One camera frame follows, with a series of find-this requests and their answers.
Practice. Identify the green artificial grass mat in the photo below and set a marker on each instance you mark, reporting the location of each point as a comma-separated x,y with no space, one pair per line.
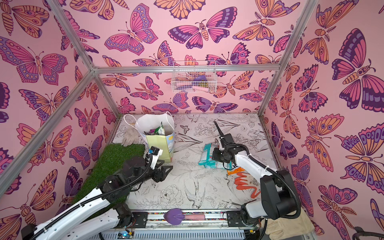
110,161

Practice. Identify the teal mint candy bag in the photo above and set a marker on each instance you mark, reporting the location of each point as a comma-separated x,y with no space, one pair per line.
206,159

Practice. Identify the grey work glove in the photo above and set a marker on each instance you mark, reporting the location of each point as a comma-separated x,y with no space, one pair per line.
131,136

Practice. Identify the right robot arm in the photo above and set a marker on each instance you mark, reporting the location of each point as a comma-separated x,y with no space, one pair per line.
279,197

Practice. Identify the beige leather glove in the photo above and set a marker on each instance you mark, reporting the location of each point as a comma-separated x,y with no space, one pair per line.
286,228

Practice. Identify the green rainbow snack bag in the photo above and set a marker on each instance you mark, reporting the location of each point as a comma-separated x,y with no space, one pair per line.
160,130

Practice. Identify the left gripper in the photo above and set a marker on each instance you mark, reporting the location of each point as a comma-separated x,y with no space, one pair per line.
160,176

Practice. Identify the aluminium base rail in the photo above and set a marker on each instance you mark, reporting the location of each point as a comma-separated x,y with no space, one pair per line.
151,225

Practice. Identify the white wire basket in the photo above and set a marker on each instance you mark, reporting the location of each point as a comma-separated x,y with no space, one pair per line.
194,77

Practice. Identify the purple trowel pink handle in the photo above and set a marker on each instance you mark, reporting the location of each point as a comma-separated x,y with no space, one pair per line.
176,216

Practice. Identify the red coated garden glove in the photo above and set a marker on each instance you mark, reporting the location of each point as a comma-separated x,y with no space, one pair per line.
246,183

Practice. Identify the white paper bag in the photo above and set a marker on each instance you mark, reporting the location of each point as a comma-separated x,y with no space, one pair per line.
151,121

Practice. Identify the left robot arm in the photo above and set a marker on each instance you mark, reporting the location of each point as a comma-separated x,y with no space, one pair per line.
99,208

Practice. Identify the orange Fox's fruits bag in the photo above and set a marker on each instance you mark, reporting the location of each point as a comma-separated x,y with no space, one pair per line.
235,171

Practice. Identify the purple tool in basket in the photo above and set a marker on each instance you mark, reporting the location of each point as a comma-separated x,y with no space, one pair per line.
201,78

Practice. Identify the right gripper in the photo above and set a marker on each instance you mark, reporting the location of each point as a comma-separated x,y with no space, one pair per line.
226,142

